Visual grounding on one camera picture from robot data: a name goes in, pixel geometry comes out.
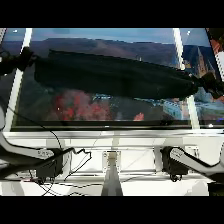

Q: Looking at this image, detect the silver frame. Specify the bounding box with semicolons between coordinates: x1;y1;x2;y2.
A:
0;128;224;197

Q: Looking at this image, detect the black cable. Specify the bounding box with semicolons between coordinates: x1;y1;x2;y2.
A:
62;148;93;183
0;95;64;150

